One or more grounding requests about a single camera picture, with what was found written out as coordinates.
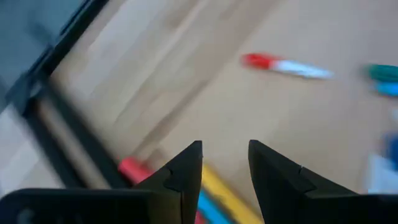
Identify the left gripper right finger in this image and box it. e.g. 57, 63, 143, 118
248, 139, 398, 224

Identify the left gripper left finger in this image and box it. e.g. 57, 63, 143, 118
0, 140, 203, 224

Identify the teal chalk marker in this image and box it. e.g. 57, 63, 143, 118
196, 189, 236, 224

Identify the pink chalk marker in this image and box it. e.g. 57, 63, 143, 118
117, 156, 206, 224

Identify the yellow chalk marker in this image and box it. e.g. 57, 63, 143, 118
201, 164, 264, 224

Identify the small dark blue cap marker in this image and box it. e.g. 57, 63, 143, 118
368, 132, 398, 194

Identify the small red cap marker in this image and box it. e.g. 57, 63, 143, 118
240, 52, 335, 80

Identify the small light blue cap marker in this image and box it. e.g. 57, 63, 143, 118
374, 81, 398, 98

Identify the small green cap marker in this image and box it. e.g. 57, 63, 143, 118
363, 63, 398, 83

